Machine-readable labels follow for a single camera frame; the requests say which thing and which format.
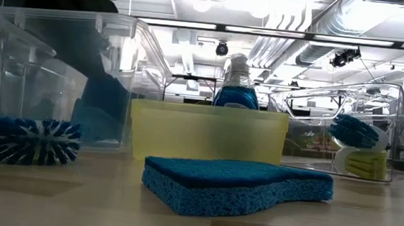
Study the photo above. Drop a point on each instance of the blue scrub sponge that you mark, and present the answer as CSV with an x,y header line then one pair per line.
x,y
111,98
232,187
92,126

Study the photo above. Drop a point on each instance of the blue bristle dish brush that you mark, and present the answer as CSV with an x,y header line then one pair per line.
x,y
26,142
352,132

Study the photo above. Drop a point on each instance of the blue dish soap bottle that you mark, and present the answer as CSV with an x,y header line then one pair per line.
x,y
236,95

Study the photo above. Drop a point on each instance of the yellow-green dish brush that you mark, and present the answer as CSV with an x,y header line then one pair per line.
x,y
367,165

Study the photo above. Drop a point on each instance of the large clear plastic bin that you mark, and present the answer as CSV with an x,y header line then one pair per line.
x,y
16,87

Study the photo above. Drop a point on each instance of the round white ceiling lamp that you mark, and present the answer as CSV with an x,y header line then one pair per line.
x,y
201,4

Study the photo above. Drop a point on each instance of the yellow plastic bin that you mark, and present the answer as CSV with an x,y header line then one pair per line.
x,y
207,135

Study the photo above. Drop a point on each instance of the black hanging ceiling device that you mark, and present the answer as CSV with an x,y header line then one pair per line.
x,y
343,58

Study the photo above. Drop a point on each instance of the black background table frame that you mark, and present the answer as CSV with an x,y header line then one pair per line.
x,y
190,77

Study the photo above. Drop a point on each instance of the black round camera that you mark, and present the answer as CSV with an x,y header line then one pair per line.
x,y
222,49

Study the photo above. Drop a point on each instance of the black aluminium rig frame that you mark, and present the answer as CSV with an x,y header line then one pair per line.
x,y
309,36

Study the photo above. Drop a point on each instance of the silver ventilation duct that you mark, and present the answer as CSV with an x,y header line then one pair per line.
x,y
315,55

